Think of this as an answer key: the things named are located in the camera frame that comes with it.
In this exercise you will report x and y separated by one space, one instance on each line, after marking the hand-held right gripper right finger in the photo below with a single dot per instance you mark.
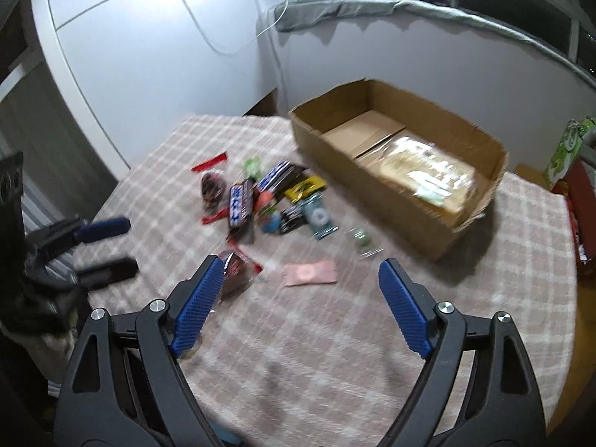
403 309

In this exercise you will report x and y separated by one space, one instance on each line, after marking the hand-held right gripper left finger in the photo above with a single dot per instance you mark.
195 309

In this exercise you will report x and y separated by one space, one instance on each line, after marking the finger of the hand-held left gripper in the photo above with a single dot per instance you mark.
105 229
109 272

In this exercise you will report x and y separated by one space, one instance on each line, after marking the clear red snack packet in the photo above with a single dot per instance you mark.
237 272

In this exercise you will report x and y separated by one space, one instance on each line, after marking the pink snack packet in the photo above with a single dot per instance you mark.
309 274

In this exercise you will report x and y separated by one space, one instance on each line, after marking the brown chocolate bar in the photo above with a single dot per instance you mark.
241 207

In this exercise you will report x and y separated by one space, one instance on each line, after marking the dark red snack packet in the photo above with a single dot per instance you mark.
212 188

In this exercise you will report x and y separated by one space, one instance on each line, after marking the cardboard box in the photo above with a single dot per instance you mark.
354 191

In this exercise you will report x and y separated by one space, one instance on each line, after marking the green candy packet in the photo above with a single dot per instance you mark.
252 166

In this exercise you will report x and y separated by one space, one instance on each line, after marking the blue white snack bar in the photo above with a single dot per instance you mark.
274 177

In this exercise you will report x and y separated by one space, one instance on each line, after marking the small clear green candy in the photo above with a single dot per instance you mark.
361 237

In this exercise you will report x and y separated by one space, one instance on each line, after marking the red strip packet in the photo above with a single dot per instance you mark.
215 216

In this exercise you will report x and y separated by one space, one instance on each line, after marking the pink plaid blanket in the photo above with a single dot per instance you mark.
302 358

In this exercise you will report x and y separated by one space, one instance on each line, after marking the blue candy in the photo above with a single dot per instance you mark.
269 224

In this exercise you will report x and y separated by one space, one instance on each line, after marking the long red snack packet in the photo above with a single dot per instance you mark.
209 162

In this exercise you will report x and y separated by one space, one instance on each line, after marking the teal snack packet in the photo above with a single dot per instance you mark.
319 216

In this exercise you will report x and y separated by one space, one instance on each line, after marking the black snack packet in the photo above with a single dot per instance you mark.
291 221

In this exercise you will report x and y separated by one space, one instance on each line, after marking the orange candy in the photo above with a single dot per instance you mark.
266 200

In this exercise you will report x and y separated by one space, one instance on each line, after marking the large clear snack bag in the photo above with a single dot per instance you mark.
419 172

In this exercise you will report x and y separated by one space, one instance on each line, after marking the yellow snack packet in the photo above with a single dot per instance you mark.
305 188

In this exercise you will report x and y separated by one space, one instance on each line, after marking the red box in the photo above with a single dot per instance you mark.
584 223

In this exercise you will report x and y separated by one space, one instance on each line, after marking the green packets on far table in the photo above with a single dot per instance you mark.
565 149

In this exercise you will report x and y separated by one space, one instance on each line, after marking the grey cloth on sill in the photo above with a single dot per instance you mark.
326 9

